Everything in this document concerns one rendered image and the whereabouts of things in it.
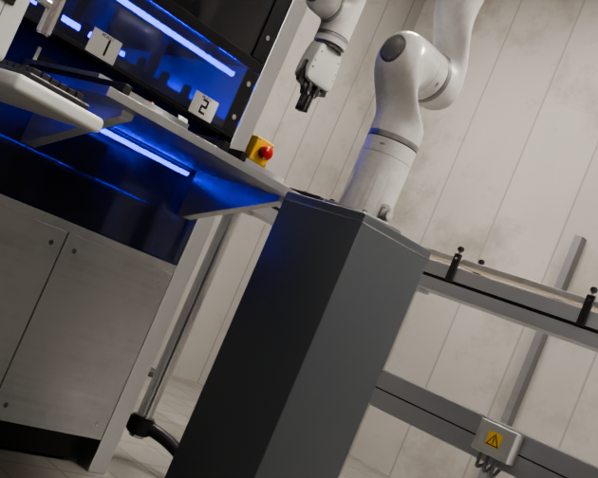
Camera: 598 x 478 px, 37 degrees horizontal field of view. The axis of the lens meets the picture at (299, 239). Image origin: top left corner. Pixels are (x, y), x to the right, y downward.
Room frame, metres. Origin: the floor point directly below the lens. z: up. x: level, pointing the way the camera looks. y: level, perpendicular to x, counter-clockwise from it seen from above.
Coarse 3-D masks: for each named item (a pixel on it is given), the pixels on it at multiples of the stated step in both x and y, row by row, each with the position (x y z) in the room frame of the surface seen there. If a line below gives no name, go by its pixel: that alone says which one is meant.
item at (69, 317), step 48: (0, 240) 2.07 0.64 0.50; (48, 240) 2.15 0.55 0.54; (96, 240) 2.24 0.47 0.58; (0, 288) 2.11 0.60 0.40; (48, 288) 2.19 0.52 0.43; (96, 288) 2.28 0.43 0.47; (144, 288) 2.39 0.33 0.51; (0, 336) 2.14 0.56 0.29; (48, 336) 2.23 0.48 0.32; (96, 336) 2.33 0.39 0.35; (144, 336) 2.43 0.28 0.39; (0, 384) 2.19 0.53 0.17; (48, 384) 2.27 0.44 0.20; (96, 384) 2.37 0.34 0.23; (96, 432) 2.42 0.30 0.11
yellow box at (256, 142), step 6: (252, 138) 2.50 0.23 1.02; (258, 138) 2.49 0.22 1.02; (252, 144) 2.50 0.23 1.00; (258, 144) 2.50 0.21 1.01; (264, 144) 2.51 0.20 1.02; (270, 144) 2.53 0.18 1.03; (246, 150) 2.51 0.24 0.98; (252, 150) 2.49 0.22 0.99; (258, 150) 2.50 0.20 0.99; (252, 156) 2.50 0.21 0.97; (258, 156) 2.51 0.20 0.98; (258, 162) 2.52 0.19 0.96; (264, 162) 2.53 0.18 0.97
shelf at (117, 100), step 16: (64, 80) 1.81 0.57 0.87; (80, 80) 1.77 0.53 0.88; (96, 96) 1.76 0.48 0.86; (112, 96) 1.70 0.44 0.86; (128, 112) 1.80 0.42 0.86; (144, 112) 1.76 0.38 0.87; (128, 128) 2.08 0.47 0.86; (144, 128) 1.95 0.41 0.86; (160, 128) 1.83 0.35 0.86; (176, 128) 1.82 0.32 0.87; (160, 144) 2.13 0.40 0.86; (176, 144) 2.00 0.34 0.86; (192, 144) 1.88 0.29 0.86; (208, 144) 1.89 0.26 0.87; (192, 160) 2.19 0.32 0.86; (208, 160) 2.05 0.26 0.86; (224, 160) 1.93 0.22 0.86; (240, 160) 1.96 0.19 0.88; (224, 176) 2.24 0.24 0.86; (240, 176) 2.09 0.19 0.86; (256, 176) 2.00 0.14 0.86; (272, 192) 2.12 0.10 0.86
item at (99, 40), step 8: (96, 32) 2.07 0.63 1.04; (104, 32) 2.09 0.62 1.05; (96, 40) 2.08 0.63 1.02; (104, 40) 2.09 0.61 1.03; (112, 40) 2.11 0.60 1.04; (88, 48) 2.07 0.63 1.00; (96, 48) 2.09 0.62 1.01; (104, 48) 2.10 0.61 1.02; (112, 48) 2.11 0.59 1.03; (120, 48) 2.13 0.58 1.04; (104, 56) 2.11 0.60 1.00; (112, 56) 2.12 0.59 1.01; (112, 64) 2.13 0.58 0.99
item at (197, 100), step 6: (198, 96) 2.32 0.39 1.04; (204, 96) 2.33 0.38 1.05; (192, 102) 2.31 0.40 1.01; (198, 102) 2.33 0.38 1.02; (204, 102) 2.34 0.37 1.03; (210, 102) 2.35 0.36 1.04; (216, 102) 2.37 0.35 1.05; (192, 108) 2.32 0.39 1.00; (198, 108) 2.33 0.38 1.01; (210, 108) 2.36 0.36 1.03; (216, 108) 2.37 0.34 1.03; (198, 114) 2.34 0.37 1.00; (204, 114) 2.35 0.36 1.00; (210, 114) 2.36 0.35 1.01; (210, 120) 2.37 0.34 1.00
